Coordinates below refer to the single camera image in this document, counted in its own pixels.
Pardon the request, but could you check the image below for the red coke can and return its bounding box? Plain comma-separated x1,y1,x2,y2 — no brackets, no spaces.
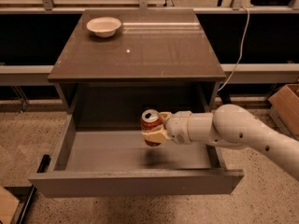
140,109,163,147

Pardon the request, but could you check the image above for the grey cabinet with top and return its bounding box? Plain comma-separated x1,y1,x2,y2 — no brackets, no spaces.
49,9,225,115

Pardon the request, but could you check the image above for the open grey top drawer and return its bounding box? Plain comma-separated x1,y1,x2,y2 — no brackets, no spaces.
28,87,245,199

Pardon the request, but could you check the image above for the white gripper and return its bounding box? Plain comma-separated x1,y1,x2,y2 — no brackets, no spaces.
142,111,192,145

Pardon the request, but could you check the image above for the white paper bowl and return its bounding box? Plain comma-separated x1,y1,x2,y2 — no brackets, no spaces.
87,17,121,38

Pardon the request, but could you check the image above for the white cable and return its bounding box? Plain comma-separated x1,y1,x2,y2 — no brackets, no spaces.
217,6,251,92

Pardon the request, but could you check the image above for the cardboard box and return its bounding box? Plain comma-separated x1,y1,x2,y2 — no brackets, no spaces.
269,84,299,136

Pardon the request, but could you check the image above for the black table leg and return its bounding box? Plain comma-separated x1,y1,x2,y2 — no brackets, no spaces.
219,87,232,105

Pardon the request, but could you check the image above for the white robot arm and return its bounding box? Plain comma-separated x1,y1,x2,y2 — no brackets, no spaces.
140,105,299,180

